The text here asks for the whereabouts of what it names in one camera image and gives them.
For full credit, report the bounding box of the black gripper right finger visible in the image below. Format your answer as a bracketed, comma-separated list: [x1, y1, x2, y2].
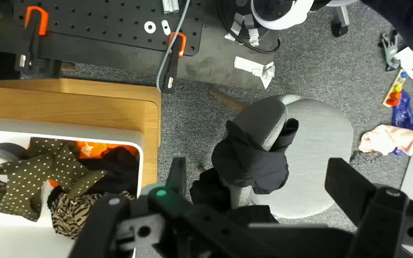
[325, 158, 413, 258]

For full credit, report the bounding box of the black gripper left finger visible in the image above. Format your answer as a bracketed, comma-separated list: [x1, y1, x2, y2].
[69, 158, 187, 258]

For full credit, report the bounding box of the black clothing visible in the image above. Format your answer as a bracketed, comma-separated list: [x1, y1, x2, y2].
[190, 97, 300, 212]

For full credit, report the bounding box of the white plastic bin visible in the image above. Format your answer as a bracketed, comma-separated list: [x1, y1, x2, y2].
[0, 119, 145, 258]

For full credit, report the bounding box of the leopard print cloth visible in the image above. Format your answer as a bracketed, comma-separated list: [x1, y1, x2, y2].
[48, 189, 137, 241]

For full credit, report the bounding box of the pink cloth on floor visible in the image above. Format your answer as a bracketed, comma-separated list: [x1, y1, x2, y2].
[359, 125, 413, 156]

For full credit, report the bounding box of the orange cloth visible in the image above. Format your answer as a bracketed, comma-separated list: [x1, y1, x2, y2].
[49, 140, 140, 188]

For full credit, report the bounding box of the olive polka dot cloth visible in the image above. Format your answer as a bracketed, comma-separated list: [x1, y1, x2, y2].
[0, 138, 107, 221]

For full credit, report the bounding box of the blue plastic bag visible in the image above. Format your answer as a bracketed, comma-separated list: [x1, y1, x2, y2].
[392, 90, 413, 130]

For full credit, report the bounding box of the white crumpled paper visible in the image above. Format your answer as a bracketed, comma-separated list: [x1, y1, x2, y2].
[234, 56, 276, 89]

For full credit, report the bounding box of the orange black clamp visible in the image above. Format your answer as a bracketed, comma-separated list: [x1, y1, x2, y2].
[163, 33, 189, 92]
[16, 6, 51, 72]

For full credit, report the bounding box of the black perforated breadboard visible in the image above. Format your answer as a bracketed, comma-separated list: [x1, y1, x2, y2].
[5, 0, 207, 57]

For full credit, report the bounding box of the grey cable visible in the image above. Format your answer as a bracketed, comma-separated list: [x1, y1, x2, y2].
[156, 0, 193, 92]

